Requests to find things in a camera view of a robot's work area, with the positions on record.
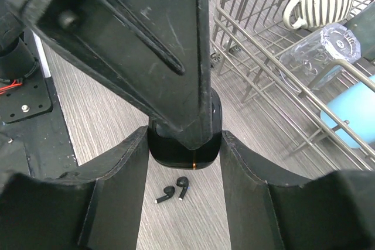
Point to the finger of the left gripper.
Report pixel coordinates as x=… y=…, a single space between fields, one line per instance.
x=153 y=53

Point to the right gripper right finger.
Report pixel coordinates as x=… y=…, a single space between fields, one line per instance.
x=269 y=207

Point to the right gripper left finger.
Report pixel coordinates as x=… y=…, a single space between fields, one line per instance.
x=96 y=206

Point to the small black earbud case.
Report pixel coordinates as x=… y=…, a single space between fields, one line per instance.
x=171 y=152

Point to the black earbud with stem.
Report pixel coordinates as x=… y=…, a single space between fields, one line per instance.
x=182 y=182

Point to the light blue mug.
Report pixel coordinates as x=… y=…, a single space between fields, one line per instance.
x=356 y=105

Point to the clear glass tumbler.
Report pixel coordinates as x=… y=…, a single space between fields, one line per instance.
x=312 y=54

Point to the striped ceramic mug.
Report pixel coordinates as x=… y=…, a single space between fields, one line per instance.
x=315 y=13

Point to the grey ceramic cup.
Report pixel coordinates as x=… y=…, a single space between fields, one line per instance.
x=362 y=26

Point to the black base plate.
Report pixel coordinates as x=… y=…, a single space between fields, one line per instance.
x=40 y=146

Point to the metal wire dish rack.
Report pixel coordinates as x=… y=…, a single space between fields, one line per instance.
x=248 y=39

